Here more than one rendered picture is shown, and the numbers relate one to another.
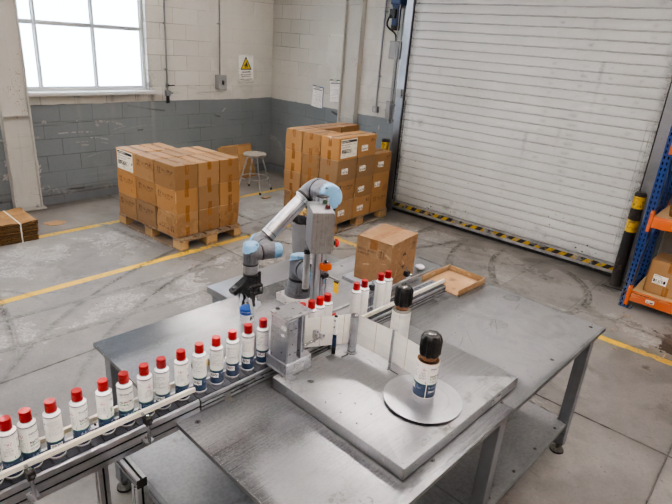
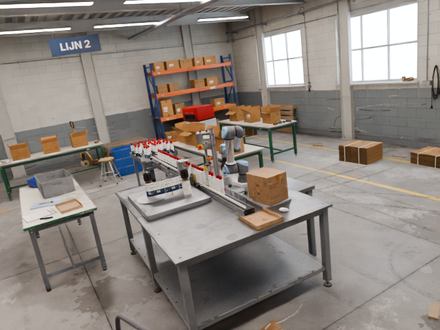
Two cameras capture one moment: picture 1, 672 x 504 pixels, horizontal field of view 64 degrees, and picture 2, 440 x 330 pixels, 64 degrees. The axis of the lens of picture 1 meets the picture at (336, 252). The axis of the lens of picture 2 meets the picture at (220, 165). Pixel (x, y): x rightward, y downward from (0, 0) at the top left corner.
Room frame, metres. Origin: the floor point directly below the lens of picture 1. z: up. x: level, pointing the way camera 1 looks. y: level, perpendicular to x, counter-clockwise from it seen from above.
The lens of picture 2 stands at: (3.79, -3.42, 2.12)
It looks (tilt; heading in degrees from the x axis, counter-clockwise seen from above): 15 degrees down; 112
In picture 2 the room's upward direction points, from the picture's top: 8 degrees counter-clockwise
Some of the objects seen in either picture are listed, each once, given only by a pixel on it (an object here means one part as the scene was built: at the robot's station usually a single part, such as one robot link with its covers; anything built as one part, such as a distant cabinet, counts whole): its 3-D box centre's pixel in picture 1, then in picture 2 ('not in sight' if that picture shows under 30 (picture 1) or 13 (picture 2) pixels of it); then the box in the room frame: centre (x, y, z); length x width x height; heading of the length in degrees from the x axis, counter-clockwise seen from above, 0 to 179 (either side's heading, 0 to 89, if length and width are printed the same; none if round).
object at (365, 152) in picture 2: not in sight; (360, 151); (3.89, 3.88, 0.16); 0.65 x 0.54 x 0.32; 145
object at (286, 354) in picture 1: (289, 338); (184, 171); (1.91, 0.16, 1.01); 0.14 x 0.13 x 0.26; 137
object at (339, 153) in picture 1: (337, 175); not in sight; (6.68, 0.05, 0.57); 1.20 x 0.85 x 1.14; 142
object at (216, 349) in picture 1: (216, 359); not in sight; (1.76, 0.43, 0.98); 0.05 x 0.05 x 0.20
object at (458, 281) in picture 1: (453, 279); (260, 217); (3.02, -0.73, 0.85); 0.30 x 0.26 x 0.04; 137
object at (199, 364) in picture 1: (199, 366); not in sight; (1.71, 0.48, 0.98); 0.05 x 0.05 x 0.20
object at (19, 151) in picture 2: not in sight; (19, 150); (-3.12, 2.22, 0.97); 0.47 x 0.41 x 0.37; 136
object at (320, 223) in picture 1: (320, 227); (205, 140); (2.27, 0.08, 1.38); 0.17 x 0.10 x 0.19; 12
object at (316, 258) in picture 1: (318, 264); (215, 158); (2.35, 0.08, 1.16); 0.04 x 0.04 x 0.67; 47
